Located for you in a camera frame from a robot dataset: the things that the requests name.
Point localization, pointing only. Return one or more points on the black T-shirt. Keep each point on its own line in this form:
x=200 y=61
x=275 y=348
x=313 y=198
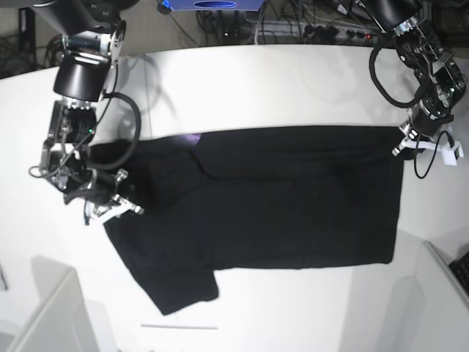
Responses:
x=268 y=198

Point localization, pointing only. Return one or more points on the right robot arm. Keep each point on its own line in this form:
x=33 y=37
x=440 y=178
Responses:
x=92 y=45

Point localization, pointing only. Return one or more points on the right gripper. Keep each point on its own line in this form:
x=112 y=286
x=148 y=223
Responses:
x=95 y=186

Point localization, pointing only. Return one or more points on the white power strip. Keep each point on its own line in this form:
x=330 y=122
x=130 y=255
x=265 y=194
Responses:
x=333 y=32

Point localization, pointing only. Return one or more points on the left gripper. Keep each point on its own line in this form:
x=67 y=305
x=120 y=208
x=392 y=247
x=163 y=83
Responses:
x=425 y=121

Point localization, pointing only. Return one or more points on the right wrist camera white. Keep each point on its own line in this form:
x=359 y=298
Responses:
x=94 y=214

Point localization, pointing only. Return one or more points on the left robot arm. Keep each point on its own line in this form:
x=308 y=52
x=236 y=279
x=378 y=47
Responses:
x=441 y=82

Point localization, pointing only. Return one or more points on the blue box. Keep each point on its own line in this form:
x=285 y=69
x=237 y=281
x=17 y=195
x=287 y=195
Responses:
x=193 y=5

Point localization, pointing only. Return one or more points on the white partition panel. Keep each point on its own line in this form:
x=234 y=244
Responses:
x=63 y=320
x=413 y=304

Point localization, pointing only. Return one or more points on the white partition panel right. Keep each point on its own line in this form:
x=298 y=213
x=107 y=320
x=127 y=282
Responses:
x=413 y=304

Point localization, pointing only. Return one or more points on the white partition panel left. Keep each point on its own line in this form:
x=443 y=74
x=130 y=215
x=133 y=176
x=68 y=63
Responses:
x=63 y=320

